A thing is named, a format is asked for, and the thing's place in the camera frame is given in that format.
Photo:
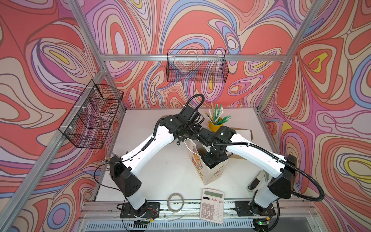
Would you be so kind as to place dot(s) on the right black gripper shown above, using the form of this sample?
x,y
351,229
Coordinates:
x,y
209,162

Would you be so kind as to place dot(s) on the white paper takeout bag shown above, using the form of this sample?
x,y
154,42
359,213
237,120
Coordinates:
x,y
198,156

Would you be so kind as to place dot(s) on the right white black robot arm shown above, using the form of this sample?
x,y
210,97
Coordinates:
x,y
282,169

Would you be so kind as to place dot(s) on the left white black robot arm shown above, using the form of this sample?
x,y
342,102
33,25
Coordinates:
x,y
124,170

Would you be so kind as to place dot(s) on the yellow metal bucket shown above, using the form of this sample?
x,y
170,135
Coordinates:
x,y
214,126

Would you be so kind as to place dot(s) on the bundle of wrapped straws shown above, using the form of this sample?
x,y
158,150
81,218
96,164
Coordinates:
x,y
216,116

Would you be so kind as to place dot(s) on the brown napkin holder box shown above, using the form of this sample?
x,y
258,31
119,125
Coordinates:
x,y
246,133

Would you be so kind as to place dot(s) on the silver black stapler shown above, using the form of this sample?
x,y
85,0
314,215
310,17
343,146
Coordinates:
x,y
261,180

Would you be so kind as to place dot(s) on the white desk calculator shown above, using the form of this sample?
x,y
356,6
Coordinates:
x,y
212,206

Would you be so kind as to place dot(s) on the cup of coloured pencils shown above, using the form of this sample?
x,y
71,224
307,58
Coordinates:
x,y
108,159

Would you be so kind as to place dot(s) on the black wire basket back wall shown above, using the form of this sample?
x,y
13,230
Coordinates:
x,y
213,70

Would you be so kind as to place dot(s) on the black wire basket wall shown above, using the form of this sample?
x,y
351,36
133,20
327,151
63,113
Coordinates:
x,y
96,109
213,70

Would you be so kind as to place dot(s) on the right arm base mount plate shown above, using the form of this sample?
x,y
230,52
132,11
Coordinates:
x,y
244,208

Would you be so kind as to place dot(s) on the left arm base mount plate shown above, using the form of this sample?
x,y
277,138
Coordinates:
x,y
150,210

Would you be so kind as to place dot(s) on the black wire basket left wall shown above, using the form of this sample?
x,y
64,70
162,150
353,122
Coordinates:
x,y
96,109

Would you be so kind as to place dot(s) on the aluminium frame rail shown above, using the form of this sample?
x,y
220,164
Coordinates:
x,y
144,57

